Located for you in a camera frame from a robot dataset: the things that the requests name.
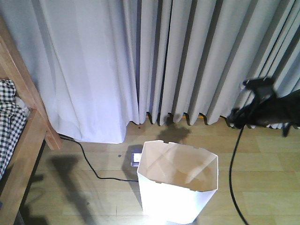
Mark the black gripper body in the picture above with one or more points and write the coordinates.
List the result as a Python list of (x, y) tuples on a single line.
[(239, 117)]

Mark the white plastic trash bin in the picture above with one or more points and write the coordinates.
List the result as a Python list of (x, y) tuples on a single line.
[(176, 181)]

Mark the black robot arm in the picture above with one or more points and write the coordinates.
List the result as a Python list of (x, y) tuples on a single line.
[(267, 109)]

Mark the floor power outlet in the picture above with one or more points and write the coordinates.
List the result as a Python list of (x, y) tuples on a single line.
[(136, 157)]

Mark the light grey curtain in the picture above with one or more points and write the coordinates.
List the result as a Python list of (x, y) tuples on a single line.
[(100, 64)]

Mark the black white checkered bedding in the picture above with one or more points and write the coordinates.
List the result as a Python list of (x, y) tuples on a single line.
[(12, 122)]

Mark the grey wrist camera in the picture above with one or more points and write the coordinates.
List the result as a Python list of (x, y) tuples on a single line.
[(252, 84)]

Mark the wooden bed frame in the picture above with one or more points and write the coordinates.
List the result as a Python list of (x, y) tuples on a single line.
[(37, 129)]

